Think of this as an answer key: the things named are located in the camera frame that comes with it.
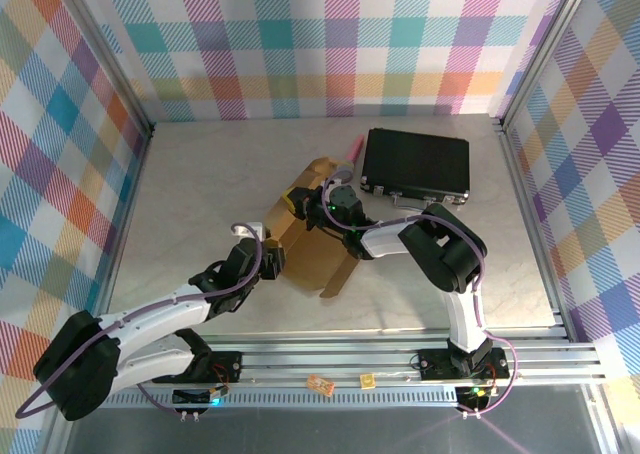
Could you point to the brown cardboard box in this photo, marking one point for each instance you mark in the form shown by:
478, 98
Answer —
315, 254

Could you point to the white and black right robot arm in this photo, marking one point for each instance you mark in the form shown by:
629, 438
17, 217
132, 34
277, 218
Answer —
450, 254

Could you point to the pink toy microphone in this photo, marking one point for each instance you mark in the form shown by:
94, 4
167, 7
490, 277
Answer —
356, 146

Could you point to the black briefcase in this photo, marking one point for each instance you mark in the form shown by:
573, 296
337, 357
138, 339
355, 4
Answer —
415, 161

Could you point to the orange sticker label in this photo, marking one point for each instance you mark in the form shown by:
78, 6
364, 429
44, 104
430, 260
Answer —
320, 385

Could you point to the left controller board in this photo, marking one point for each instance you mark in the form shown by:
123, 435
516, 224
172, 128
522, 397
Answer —
200, 396

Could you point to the controller board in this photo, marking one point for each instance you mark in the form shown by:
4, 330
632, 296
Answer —
200, 396
477, 396

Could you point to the slotted metal strip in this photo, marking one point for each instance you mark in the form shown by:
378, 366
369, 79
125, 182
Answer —
325, 399

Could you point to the yellow sticker label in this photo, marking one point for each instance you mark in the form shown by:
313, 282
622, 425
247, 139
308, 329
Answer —
367, 380

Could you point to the right controller board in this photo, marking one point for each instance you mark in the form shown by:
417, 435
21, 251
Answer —
477, 396

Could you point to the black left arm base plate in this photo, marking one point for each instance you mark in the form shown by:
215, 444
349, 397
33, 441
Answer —
225, 366

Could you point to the aluminium mounting rail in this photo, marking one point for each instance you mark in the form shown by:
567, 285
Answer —
325, 361

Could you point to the aluminium side rail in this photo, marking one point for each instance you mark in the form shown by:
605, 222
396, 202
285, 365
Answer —
534, 224
138, 174

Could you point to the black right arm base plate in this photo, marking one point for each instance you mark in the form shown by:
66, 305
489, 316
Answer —
432, 364

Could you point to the aluminium corner post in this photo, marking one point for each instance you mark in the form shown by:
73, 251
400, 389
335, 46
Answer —
545, 49
106, 49

